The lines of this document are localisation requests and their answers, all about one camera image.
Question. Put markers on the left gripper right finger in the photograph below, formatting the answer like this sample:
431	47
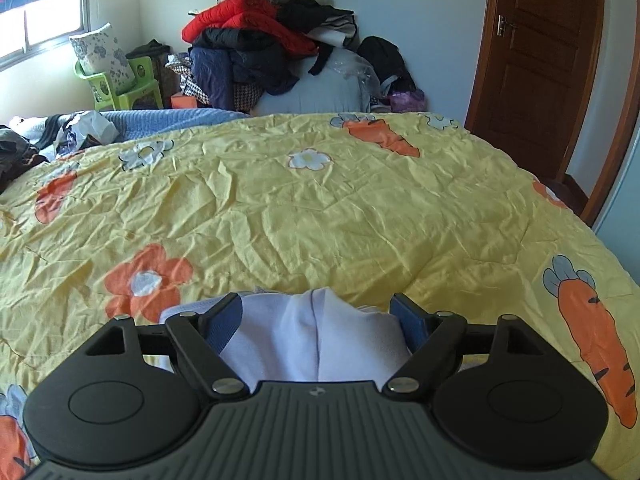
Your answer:
434	341

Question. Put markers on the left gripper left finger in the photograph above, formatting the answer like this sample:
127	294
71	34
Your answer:
198	340

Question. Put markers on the lavender knit top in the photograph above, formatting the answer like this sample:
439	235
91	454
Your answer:
313	337

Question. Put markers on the dark folded clothes pile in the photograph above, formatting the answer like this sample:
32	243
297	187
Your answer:
17	156

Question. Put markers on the large clothes pile red jacket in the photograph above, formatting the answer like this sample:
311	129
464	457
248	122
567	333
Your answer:
242	49

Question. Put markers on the yellow floral carrot quilt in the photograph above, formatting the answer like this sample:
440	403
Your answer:
366	206

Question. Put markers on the blue knit blanket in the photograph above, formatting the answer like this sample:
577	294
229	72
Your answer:
135	124

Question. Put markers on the crumpled white patterned garment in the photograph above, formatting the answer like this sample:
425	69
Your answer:
64	135

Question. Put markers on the green plastic chair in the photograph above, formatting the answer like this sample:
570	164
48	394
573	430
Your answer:
110	95

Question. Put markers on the grey blue bedding bundle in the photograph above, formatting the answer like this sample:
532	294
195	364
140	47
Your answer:
346	84

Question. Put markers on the floral white pillow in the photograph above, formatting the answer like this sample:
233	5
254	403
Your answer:
100	52

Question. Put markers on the brown wooden door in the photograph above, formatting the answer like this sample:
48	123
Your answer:
559	93

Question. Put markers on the black bag by wall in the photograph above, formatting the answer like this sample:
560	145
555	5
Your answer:
388	64

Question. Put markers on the metal door handle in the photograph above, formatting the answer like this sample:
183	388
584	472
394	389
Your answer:
504	26

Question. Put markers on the window with metal frame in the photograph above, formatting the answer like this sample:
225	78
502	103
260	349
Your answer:
40	26

